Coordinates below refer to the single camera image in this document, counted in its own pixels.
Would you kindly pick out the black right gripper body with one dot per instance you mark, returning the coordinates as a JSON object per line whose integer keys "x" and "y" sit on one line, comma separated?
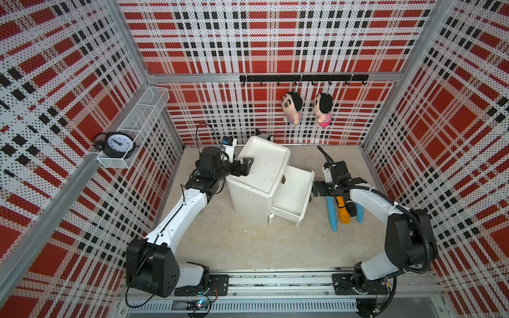
{"x": 328, "y": 189}

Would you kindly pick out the white wire basket shelf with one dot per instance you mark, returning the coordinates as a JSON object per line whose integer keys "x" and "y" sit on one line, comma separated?
{"x": 138, "y": 122}

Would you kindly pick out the white three-drawer cabinet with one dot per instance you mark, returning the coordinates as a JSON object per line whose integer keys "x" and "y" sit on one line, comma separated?
{"x": 252, "y": 195}

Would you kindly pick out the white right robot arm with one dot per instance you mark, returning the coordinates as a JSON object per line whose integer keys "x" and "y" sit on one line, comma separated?
{"x": 409, "y": 244}

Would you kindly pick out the white drawer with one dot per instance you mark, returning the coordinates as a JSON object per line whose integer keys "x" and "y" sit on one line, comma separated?
{"x": 291, "y": 199}

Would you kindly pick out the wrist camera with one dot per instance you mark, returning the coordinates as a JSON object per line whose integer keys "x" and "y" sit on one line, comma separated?
{"x": 327, "y": 175}
{"x": 228, "y": 145}

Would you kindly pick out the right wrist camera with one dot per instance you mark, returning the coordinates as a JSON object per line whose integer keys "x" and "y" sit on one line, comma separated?
{"x": 327, "y": 175}

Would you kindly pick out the grey plush toy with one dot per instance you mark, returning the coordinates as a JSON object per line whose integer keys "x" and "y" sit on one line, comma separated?
{"x": 264, "y": 135}

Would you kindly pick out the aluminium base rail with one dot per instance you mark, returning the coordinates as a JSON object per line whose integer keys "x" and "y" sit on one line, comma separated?
{"x": 294, "y": 293}

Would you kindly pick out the boy doll striped shirt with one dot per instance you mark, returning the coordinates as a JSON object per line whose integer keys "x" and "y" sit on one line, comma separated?
{"x": 292, "y": 106}

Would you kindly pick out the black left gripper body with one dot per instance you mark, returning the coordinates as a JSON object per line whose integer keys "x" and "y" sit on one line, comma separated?
{"x": 232, "y": 169}

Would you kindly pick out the black clock in basket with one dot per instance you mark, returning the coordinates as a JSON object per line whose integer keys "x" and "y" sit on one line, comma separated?
{"x": 115, "y": 145}

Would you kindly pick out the black hook rail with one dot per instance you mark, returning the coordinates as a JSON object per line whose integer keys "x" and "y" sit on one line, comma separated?
{"x": 347, "y": 78}

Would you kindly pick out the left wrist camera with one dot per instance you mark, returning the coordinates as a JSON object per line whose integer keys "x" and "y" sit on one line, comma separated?
{"x": 228, "y": 145}

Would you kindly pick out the boy doll pink shirt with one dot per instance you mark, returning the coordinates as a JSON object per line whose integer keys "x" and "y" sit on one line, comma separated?
{"x": 322, "y": 106}

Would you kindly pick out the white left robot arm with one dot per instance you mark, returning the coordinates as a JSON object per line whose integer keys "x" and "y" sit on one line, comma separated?
{"x": 151, "y": 265}

